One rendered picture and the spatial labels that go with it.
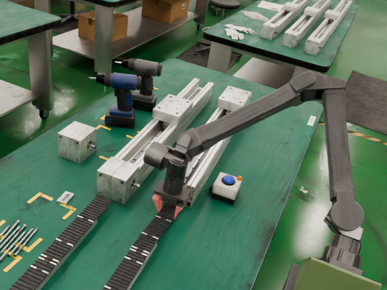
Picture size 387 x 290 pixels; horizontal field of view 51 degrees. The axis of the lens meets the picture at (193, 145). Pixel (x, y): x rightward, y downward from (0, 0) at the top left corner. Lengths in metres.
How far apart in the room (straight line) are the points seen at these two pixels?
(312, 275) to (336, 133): 0.38
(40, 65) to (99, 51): 0.83
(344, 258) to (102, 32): 3.01
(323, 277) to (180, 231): 0.43
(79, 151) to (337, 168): 0.83
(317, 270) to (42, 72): 2.46
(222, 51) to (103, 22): 1.10
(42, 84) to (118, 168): 1.91
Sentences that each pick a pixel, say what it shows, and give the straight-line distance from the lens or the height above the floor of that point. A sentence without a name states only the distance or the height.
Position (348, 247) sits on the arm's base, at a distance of 1.07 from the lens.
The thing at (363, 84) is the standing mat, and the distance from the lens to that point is 5.13.
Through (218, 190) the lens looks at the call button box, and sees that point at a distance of 1.34.
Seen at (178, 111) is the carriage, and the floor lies 0.90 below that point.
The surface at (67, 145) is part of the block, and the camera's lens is 1.45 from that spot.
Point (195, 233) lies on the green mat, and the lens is 1.24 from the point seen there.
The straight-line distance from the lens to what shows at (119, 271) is 1.07.
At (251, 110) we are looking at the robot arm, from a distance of 1.17.
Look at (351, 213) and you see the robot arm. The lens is 1.07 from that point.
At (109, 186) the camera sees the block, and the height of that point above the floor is 0.83.
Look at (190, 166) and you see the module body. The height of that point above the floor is 0.82.
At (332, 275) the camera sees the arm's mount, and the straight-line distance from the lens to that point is 1.03.
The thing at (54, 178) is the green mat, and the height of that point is 0.78.
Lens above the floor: 1.64
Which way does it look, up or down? 32 degrees down
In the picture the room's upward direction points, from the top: 10 degrees clockwise
